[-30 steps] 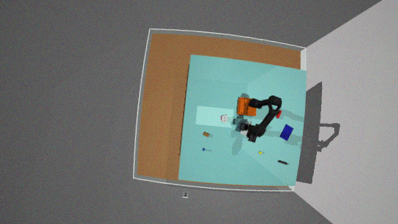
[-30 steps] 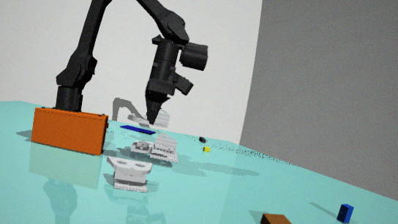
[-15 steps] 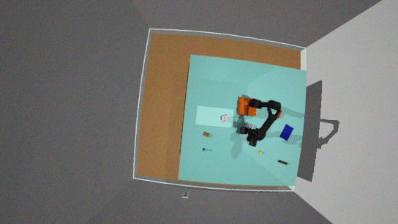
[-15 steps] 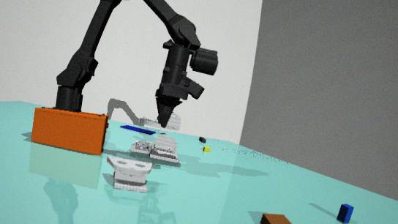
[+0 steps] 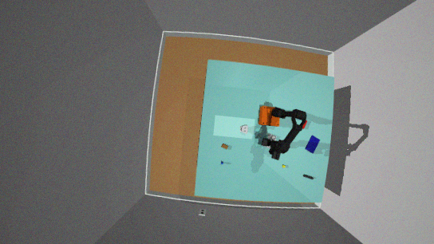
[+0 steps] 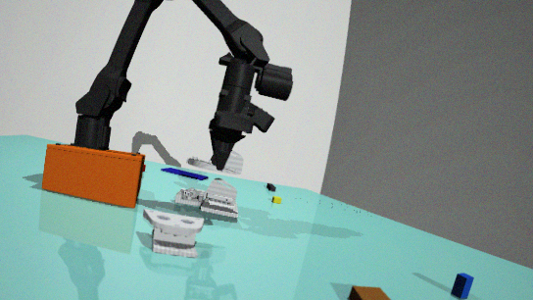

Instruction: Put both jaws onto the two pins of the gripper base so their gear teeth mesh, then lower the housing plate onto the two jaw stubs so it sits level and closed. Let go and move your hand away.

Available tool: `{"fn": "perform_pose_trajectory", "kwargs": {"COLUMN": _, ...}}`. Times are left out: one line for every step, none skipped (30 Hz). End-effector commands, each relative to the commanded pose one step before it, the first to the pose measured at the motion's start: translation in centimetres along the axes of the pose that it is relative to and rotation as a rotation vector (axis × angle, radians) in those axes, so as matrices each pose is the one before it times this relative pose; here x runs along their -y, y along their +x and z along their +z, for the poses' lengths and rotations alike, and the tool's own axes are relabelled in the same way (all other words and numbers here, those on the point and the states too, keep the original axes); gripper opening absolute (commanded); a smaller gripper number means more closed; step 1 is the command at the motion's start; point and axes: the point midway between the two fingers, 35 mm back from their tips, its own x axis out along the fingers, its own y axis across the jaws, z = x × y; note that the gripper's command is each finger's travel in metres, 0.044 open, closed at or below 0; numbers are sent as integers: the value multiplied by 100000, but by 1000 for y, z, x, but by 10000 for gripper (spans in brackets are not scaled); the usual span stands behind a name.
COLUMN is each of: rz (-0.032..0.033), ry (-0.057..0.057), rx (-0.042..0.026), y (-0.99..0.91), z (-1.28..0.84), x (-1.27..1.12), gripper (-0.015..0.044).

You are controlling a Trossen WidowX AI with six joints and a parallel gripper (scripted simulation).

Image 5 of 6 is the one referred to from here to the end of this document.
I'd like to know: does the dark blue flat bar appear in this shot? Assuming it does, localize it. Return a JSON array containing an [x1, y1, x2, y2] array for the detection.
[[305, 136, 319, 153]]

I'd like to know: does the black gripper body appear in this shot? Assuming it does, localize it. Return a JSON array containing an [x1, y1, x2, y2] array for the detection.
[[262, 138, 277, 148]]

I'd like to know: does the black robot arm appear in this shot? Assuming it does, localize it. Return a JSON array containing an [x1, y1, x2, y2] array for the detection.
[[269, 108, 306, 160]]

